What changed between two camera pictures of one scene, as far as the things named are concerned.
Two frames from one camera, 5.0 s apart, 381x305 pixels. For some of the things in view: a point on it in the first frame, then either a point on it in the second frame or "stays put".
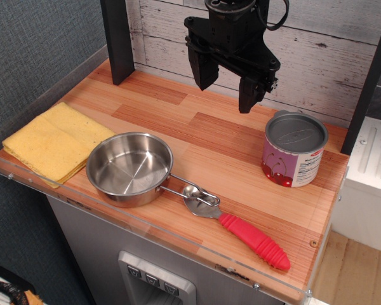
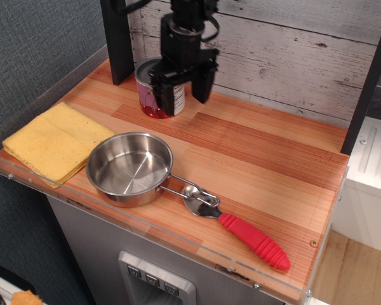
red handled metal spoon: [202, 204] stays put
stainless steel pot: [129, 169] stays put
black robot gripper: [232, 38] → [181, 32]
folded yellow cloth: [56, 144] stays put
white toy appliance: [363, 209] stays put
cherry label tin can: [293, 150] → [147, 91]
